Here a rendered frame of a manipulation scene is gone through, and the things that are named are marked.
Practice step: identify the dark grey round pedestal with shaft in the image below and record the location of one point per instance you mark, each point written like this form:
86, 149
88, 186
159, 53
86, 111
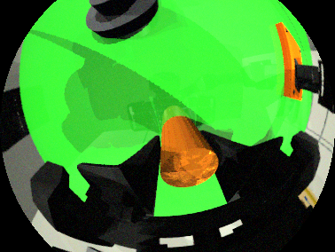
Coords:
115, 18

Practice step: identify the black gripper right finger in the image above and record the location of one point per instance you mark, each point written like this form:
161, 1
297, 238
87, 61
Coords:
236, 162

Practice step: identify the orange-brown knob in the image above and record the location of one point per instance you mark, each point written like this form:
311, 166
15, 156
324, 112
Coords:
186, 159

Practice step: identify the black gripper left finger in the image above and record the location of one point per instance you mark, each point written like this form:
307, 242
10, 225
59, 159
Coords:
138, 175

